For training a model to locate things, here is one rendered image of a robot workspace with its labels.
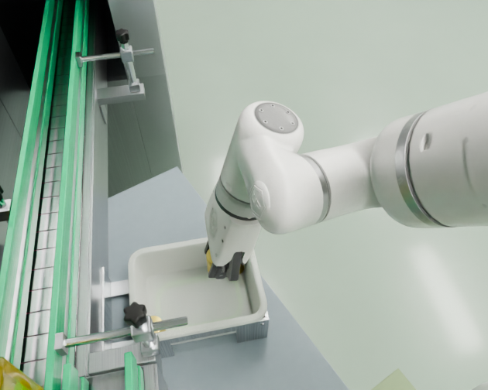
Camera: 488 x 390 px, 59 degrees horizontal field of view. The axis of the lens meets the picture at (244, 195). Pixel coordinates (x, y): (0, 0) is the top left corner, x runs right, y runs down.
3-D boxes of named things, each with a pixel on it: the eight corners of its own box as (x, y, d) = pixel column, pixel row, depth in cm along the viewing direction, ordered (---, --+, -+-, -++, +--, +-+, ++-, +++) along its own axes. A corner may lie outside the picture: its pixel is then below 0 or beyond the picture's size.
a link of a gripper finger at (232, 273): (235, 223, 58) (223, 225, 63) (235, 282, 57) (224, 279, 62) (242, 223, 58) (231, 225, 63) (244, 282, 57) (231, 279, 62)
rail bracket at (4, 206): (-8, 233, 76) (-47, 183, 66) (33, 227, 77) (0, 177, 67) (-11, 252, 74) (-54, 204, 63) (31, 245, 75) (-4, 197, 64)
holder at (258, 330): (109, 280, 85) (98, 259, 78) (248, 255, 88) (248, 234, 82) (110, 369, 74) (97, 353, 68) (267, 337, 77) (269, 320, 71)
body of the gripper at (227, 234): (211, 160, 57) (196, 211, 66) (224, 223, 51) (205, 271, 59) (264, 162, 60) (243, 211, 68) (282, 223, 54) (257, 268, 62)
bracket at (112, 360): (100, 364, 68) (87, 348, 63) (160, 352, 69) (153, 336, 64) (100, 388, 66) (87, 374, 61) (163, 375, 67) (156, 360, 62)
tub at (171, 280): (136, 273, 85) (127, 250, 78) (249, 254, 88) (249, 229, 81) (141, 362, 74) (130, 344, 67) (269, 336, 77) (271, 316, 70)
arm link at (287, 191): (365, 186, 43) (287, 209, 38) (323, 245, 50) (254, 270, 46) (286, 90, 50) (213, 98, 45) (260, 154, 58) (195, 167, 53)
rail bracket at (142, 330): (74, 352, 62) (43, 316, 53) (191, 330, 64) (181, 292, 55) (73, 373, 61) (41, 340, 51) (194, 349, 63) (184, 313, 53)
